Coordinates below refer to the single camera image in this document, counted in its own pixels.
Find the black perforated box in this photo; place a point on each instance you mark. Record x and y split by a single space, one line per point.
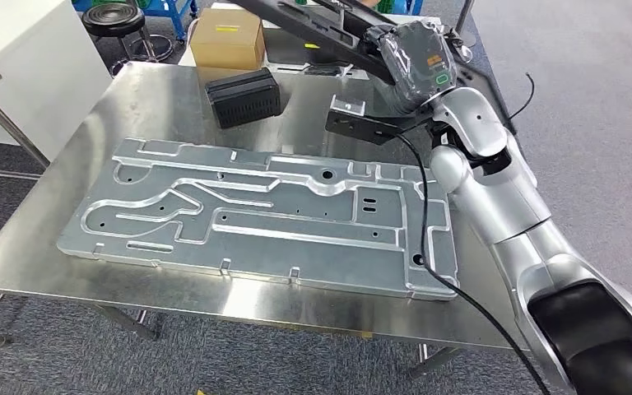
245 101

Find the steel workbench table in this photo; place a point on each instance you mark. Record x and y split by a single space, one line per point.
158 103

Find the black plastic licence plate bracket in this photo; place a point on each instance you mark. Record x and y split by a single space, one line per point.
348 54

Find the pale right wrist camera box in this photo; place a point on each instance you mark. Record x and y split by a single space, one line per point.
359 128

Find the stamped aluminium panel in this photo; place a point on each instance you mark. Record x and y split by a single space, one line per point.
272 240

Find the brown cardboard box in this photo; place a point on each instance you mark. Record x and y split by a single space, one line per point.
226 41

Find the black round stool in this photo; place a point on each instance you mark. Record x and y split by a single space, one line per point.
111 19

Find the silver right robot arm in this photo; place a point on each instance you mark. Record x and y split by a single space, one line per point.
512 207

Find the white cabinet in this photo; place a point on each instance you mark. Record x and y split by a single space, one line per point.
32 82

